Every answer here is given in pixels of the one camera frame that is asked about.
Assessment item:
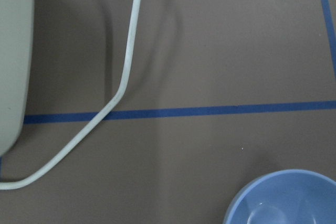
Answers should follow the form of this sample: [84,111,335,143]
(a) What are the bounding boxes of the blue bowl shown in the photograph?
[223,169,335,223]

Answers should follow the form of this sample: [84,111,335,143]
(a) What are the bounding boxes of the beige toaster appliance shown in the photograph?
[1,0,34,155]

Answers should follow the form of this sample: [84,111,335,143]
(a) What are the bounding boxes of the white power cord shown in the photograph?
[0,0,144,190]

